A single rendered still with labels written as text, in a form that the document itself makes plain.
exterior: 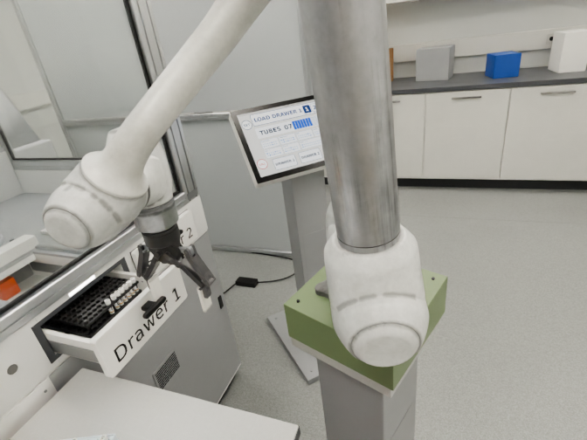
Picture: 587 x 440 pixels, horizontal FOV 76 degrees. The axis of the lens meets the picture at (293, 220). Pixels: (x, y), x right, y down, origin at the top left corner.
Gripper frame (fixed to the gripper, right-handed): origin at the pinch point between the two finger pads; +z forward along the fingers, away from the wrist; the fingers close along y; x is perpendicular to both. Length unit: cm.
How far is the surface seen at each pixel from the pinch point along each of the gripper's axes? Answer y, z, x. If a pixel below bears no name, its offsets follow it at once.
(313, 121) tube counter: -6, -20, -91
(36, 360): 27.8, 5.9, 19.9
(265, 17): 36, -61, -155
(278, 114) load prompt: 6, -25, -84
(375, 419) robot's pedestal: -44, 36, -6
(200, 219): 28, 5, -49
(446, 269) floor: -64, 91, -156
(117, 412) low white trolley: 6.9, 15.0, 20.8
